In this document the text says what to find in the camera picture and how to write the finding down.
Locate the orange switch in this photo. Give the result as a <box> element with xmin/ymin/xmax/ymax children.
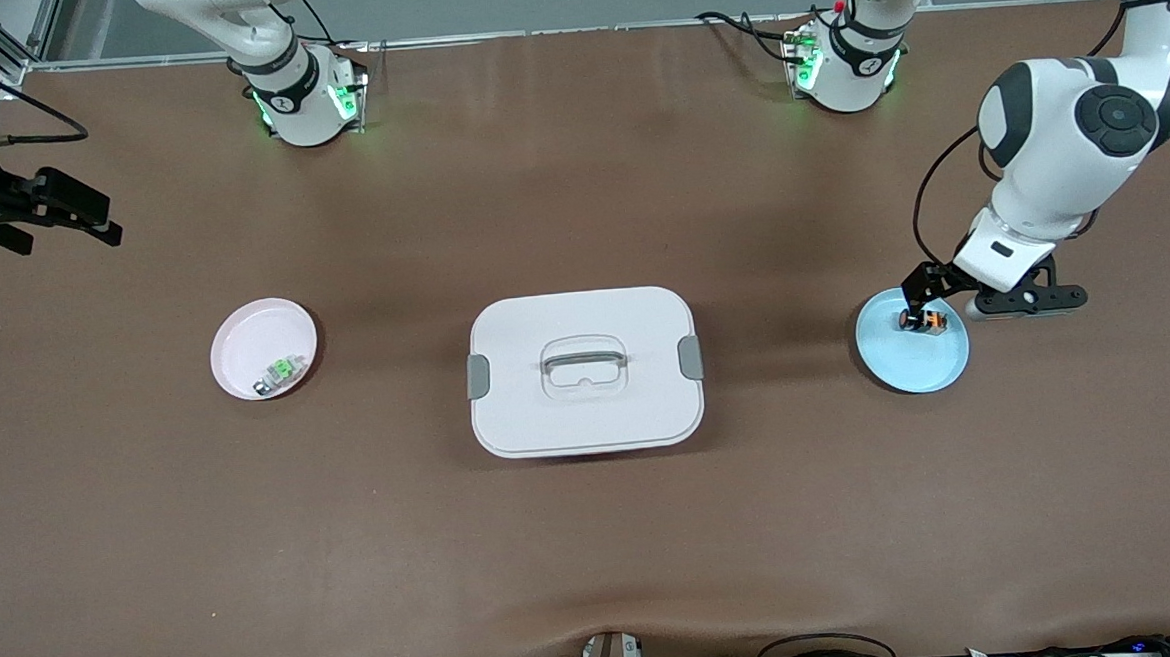
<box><xmin>896</xmin><ymin>305</ymin><xmax>949</xmax><ymax>337</ymax></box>

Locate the white lidded box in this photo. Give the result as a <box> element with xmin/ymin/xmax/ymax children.
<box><xmin>461</xmin><ymin>282</ymin><xmax>710</xmax><ymax>463</ymax></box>

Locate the blue round plate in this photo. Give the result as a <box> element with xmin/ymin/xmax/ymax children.
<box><xmin>851</xmin><ymin>283</ymin><xmax>974</xmax><ymax>398</ymax></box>

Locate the pink round plate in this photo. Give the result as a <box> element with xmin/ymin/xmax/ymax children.
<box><xmin>207</xmin><ymin>296</ymin><xmax>322</xmax><ymax>404</ymax></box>

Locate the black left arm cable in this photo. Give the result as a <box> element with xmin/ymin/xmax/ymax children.
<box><xmin>902</xmin><ymin>0</ymin><xmax>1170</xmax><ymax>274</ymax></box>

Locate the green switch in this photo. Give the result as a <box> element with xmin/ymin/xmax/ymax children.
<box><xmin>251</xmin><ymin>355</ymin><xmax>307</xmax><ymax>398</ymax></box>

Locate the black right base cable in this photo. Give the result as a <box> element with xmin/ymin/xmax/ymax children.
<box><xmin>299</xmin><ymin>0</ymin><xmax>367</xmax><ymax>54</ymax></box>

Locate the black base cable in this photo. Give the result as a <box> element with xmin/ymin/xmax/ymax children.
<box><xmin>299</xmin><ymin>0</ymin><xmax>367</xmax><ymax>54</ymax></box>
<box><xmin>695</xmin><ymin>4</ymin><xmax>813</xmax><ymax>71</ymax></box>

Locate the black left base cable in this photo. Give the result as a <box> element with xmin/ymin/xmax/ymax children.
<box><xmin>695</xmin><ymin>4</ymin><xmax>813</xmax><ymax>71</ymax></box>

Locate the black looped cable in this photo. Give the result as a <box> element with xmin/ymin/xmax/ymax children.
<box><xmin>754</xmin><ymin>629</ymin><xmax>901</xmax><ymax>657</ymax></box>

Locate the metal table edge rail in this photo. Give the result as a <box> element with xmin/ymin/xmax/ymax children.
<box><xmin>25</xmin><ymin>0</ymin><xmax>1130</xmax><ymax>74</ymax></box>

